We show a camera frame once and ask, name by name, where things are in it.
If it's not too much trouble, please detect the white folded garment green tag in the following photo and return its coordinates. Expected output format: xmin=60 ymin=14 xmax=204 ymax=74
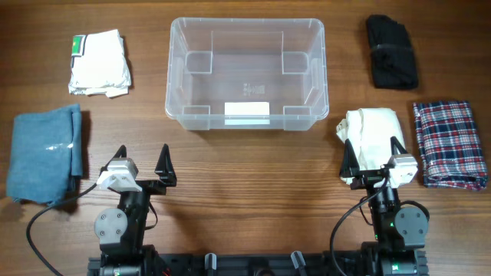
xmin=68 ymin=29 xmax=132 ymax=98

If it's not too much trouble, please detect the cream cloth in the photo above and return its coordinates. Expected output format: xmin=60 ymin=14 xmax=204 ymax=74
xmin=336 ymin=108 xmax=406 ymax=170

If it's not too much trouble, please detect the clear plastic storage bin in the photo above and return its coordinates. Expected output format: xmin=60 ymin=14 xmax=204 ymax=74
xmin=165 ymin=18 xmax=330 ymax=131

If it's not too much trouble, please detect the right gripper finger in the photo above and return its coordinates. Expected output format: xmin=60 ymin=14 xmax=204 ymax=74
xmin=390 ymin=136 xmax=408 ymax=156
xmin=339 ymin=139 xmax=360 ymax=185

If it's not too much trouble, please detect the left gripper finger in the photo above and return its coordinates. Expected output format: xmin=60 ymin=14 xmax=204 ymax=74
xmin=154 ymin=143 xmax=177 ymax=187
xmin=101 ymin=145 xmax=127 ymax=171

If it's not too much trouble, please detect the black garment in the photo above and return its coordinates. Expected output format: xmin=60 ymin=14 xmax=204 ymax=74
xmin=366 ymin=15 xmax=419 ymax=90

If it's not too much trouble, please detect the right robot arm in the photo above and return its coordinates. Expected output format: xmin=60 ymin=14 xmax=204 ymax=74
xmin=330 ymin=136 xmax=430 ymax=275

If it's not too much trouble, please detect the plaid shirt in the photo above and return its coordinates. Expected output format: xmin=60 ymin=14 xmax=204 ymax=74
xmin=413 ymin=100 xmax=489 ymax=191

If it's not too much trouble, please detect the blue towel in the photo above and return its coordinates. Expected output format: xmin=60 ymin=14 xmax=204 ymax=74
xmin=7 ymin=104 xmax=83 ymax=204

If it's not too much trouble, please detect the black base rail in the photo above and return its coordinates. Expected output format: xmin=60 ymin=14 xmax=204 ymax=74
xmin=86 ymin=250 xmax=428 ymax=276

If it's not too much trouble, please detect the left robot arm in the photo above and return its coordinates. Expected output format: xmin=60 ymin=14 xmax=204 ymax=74
xmin=87 ymin=144 xmax=177 ymax=276

